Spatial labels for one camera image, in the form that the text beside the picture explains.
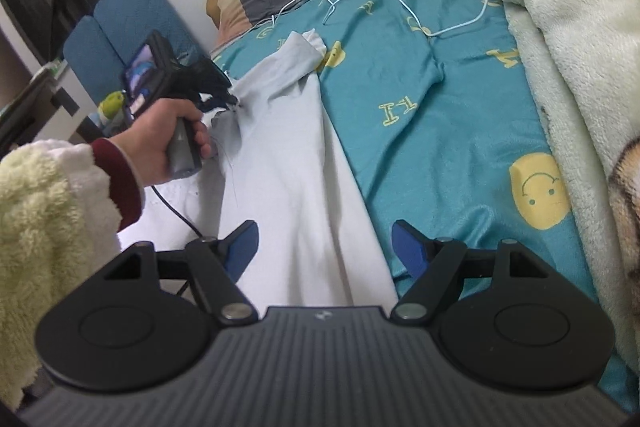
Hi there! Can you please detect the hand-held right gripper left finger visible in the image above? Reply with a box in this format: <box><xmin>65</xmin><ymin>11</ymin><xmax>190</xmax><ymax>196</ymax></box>
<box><xmin>102</xmin><ymin>220</ymin><xmax>261</xmax><ymax>327</ymax></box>

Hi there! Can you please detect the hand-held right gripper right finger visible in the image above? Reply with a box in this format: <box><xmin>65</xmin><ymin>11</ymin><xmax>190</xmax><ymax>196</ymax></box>
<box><xmin>390</xmin><ymin>220</ymin><xmax>548</xmax><ymax>327</ymax></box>

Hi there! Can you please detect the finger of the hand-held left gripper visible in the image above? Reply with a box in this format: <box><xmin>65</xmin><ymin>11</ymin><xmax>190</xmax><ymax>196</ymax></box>
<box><xmin>199</xmin><ymin>89</ymin><xmax>242</xmax><ymax>112</ymax></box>

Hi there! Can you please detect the white garment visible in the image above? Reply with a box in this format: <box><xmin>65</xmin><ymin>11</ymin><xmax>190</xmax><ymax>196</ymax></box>
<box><xmin>117</xmin><ymin>29</ymin><xmax>401</xmax><ymax>308</ymax></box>

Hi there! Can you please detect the person's left forearm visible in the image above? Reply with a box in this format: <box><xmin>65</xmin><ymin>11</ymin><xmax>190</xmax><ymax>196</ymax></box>
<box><xmin>0</xmin><ymin>137</ymin><xmax>147</xmax><ymax>408</ymax></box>

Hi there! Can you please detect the person's left hand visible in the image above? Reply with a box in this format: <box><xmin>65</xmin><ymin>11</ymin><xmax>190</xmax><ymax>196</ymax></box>
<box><xmin>112</xmin><ymin>98</ymin><xmax>214</xmax><ymax>188</ymax></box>

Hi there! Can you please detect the yellow-green toy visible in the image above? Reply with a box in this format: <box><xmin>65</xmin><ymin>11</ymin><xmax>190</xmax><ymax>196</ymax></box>
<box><xmin>97</xmin><ymin>90</ymin><xmax>127</xmax><ymax>128</ymax></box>

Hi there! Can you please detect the blue covered chair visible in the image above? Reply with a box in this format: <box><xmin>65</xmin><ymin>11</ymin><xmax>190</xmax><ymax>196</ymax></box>
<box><xmin>94</xmin><ymin>0</ymin><xmax>211</xmax><ymax>75</ymax></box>
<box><xmin>62</xmin><ymin>14</ymin><xmax>130</xmax><ymax>128</ymax></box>

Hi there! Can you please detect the bed with teal patterned sheet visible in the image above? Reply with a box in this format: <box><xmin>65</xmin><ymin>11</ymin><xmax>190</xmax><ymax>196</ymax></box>
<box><xmin>209</xmin><ymin>0</ymin><xmax>636</xmax><ymax>413</ymax></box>

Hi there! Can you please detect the pale green fleece blanket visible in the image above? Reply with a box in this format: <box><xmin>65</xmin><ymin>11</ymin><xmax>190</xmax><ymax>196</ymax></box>
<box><xmin>435</xmin><ymin>0</ymin><xmax>640</xmax><ymax>363</ymax></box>

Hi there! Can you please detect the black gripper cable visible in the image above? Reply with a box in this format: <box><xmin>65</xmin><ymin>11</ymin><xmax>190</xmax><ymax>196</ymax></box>
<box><xmin>149</xmin><ymin>186</ymin><xmax>207</xmax><ymax>295</ymax></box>

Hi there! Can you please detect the white charging cable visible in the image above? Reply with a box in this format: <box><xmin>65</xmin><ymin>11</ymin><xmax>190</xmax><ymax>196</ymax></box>
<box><xmin>270</xmin><ymin>0</ymin><xmax>494</xmax><ymax>38</ymax></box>

